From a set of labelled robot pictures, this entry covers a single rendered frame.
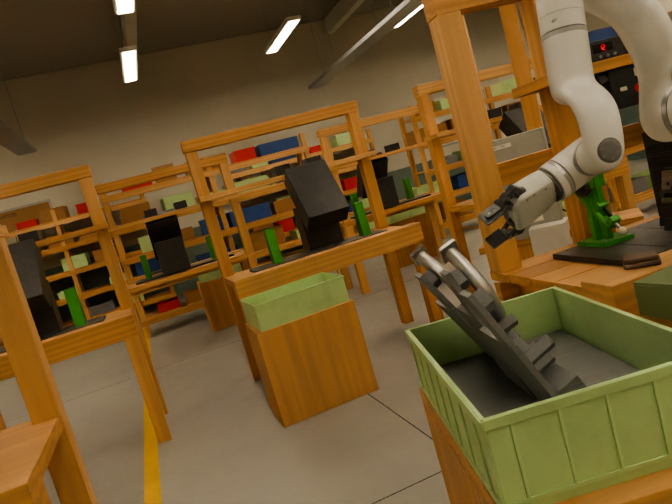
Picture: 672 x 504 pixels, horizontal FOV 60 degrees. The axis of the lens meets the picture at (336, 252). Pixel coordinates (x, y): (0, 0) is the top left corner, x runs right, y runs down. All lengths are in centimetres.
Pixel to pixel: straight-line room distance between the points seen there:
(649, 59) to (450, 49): 91
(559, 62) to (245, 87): 1089
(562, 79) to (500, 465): 76
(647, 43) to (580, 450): 89
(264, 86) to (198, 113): 143
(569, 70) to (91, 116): 1083
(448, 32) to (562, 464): 162
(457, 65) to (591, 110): 108
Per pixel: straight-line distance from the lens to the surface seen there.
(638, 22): 150
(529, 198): 122
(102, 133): 1167
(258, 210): 861
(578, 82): 130
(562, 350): 151
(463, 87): 224
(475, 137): 223
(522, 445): 101
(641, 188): 789
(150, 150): 1162
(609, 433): 107
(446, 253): 122
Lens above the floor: 138
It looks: 7 degrees down
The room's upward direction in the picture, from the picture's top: 16 degrees counter-clockwise
